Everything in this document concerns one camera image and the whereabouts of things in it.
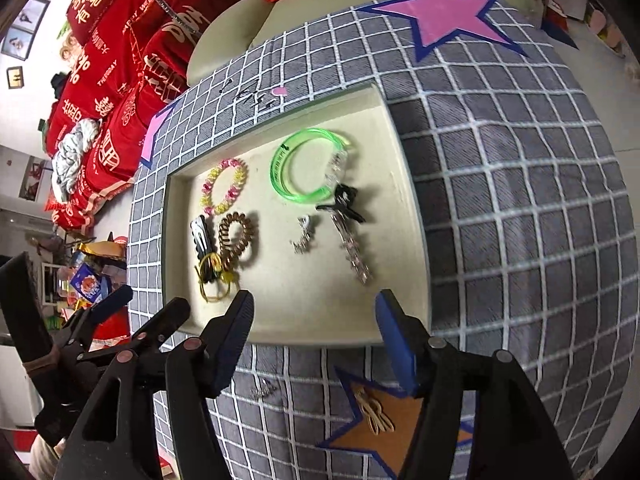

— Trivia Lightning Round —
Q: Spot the yellow flower hair tie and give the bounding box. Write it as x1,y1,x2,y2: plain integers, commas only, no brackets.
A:
193,250,241,304

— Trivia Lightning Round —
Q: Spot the brown spiral hair tie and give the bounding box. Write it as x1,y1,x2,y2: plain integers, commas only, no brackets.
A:
216,210,258,273

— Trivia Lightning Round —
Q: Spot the beige hair clip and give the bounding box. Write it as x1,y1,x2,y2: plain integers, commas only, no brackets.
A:
355,388,395,436

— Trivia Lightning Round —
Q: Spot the silver dangling earring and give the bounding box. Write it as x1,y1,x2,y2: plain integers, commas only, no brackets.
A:
291,214,314,255

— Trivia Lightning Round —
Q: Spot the pink star rhinestone clip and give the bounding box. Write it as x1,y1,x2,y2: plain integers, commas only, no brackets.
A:
331,211,372,285

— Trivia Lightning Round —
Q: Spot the cream jewelry tray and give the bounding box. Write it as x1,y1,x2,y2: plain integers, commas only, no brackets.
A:
162,84,431,347

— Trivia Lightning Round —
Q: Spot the blue snack box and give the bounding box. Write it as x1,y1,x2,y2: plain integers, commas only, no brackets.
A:
70,263,112,304

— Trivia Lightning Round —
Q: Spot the small silver earring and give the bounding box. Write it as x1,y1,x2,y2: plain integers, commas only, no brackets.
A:
252,377,279,401

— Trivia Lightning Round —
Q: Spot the black rectangular hair clip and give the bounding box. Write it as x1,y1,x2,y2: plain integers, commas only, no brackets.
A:
190,214,215,261

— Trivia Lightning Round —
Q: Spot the orange star sticker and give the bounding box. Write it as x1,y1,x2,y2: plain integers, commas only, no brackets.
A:
316,366,475,479

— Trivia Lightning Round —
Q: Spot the grey white crumpled cloth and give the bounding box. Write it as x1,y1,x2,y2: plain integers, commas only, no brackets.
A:
51,118,100,204

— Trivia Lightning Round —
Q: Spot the black claw hair clip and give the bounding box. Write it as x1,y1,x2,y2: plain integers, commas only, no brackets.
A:
316,183,366,223

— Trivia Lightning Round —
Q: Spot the green translucent bangle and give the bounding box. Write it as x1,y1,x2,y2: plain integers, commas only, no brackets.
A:
266,127,352,206

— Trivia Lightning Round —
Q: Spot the red bedspread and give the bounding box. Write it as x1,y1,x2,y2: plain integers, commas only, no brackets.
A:
44,0,241,233

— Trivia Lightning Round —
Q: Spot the pink star sticker far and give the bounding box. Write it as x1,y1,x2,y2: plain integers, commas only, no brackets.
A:
358,0,527,62

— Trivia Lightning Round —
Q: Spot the pink yellow bead bracelet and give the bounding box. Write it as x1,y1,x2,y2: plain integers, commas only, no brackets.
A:
200,157,250,217

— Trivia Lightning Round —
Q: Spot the framed wall photo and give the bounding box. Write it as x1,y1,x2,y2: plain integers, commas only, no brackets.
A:
1,0,50,61

